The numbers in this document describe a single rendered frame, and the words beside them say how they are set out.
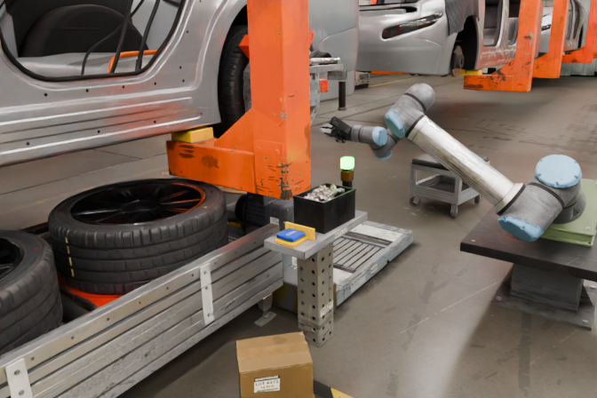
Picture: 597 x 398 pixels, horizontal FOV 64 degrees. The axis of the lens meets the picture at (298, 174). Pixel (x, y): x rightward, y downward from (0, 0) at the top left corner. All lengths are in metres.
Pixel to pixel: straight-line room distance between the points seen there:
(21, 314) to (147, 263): 0.42
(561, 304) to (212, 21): 1.86
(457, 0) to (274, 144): 3.53
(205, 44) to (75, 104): 0.65
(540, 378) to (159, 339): 1.25
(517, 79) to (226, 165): 4.20
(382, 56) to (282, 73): 3.12
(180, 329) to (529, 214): 1.28
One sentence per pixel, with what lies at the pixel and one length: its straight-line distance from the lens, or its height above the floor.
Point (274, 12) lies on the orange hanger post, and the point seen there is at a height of 1.19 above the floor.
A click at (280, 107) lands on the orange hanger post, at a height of 0.87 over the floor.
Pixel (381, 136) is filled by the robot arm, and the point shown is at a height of 0.63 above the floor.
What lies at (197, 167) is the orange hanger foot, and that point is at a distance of 2.08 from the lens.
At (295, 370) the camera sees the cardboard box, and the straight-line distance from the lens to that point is 1.52.
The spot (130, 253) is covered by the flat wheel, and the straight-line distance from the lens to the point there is 1.69.
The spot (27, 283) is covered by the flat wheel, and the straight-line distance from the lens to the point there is 1.48.
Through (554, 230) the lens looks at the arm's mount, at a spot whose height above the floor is 0.34.
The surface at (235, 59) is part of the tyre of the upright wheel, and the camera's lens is 2.26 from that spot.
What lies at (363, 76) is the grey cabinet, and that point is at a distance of 11.13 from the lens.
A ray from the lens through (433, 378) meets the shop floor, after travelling 1.79.
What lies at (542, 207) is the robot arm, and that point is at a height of 0.50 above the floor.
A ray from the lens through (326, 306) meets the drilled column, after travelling 1.82.
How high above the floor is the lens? 1.10
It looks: 16 degrees down
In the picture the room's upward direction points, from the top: 1 degrees counter-clockwise
